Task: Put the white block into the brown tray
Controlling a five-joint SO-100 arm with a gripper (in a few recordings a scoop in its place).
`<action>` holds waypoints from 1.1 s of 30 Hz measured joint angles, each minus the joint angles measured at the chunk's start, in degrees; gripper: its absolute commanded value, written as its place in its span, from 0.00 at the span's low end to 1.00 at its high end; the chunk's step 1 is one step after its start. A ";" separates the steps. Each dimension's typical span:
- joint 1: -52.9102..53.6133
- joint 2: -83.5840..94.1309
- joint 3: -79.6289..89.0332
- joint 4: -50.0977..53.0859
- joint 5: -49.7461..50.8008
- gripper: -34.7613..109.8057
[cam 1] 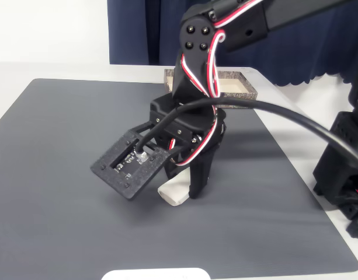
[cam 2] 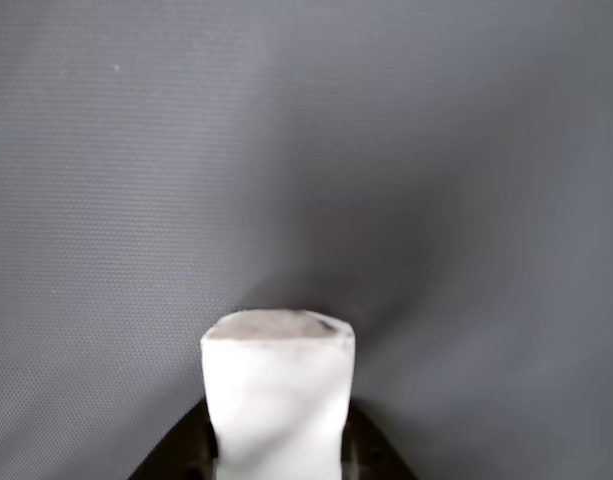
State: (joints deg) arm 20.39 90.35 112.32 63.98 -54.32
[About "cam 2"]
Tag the white rectangular eraser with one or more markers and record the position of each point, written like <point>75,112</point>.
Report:
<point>278,390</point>

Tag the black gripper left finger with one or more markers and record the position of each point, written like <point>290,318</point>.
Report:
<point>186,450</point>

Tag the grey textured desk mat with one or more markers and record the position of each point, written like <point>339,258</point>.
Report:
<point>136,150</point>

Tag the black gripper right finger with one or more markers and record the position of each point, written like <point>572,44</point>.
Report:
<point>371,450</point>

